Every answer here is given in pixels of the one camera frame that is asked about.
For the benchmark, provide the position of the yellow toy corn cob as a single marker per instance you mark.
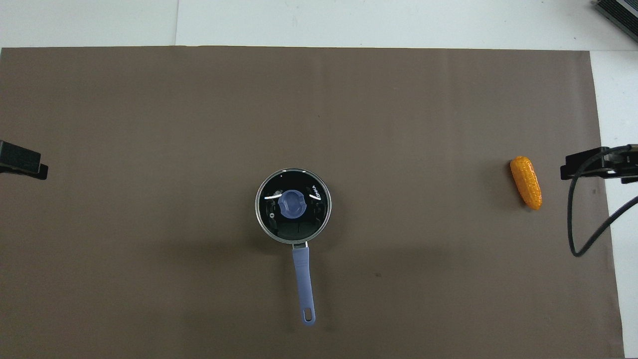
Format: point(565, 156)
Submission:
point(526, 182)

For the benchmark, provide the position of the glass lid with blue knob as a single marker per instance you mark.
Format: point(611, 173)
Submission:
point(291, 205)

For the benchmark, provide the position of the black ribbed device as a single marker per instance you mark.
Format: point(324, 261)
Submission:
point(620, 12)

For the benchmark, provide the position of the brown table mat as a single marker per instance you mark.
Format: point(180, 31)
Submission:
point(199, 124)

